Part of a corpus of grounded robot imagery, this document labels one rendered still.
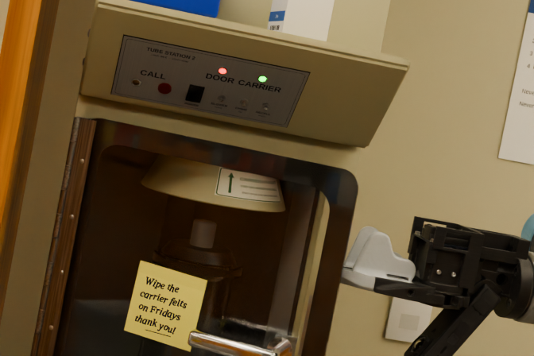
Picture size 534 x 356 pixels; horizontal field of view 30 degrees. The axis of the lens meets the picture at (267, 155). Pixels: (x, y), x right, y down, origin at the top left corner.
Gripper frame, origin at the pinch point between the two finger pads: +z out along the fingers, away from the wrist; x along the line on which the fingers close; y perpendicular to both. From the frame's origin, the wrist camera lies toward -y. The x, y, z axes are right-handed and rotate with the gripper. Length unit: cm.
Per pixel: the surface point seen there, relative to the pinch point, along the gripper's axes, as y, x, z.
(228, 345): -7.6, 4.4, 10.1
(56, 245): -3.2, -9.9, 27.6
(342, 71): 20.6, -1.3, 2.8
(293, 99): 16.8, -4.9, 6.4
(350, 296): -12, -54, -20
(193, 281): -3.4, -2.9, 13.5
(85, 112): 11.2, -11.3, 27.2
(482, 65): 29, -54, -34
